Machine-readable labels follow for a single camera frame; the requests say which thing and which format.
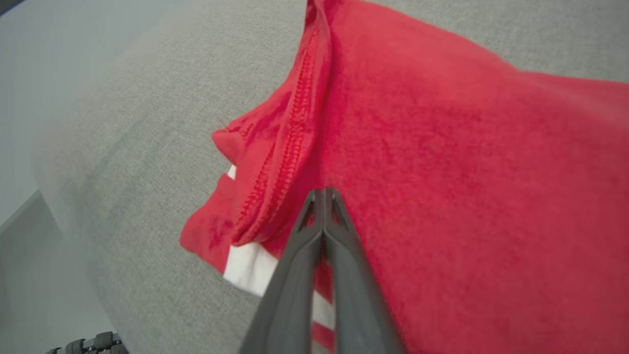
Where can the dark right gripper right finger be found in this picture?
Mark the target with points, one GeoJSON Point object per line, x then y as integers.
{"type": "Point", "coordinates": [358, 305]}

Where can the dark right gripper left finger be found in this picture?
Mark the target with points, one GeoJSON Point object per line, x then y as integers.
{"type": "Point", "coordinates": [290, 295]}

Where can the red shorts with white trim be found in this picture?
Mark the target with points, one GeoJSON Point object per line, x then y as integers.
{"type": "Point", "coordinates": [467, 196]}

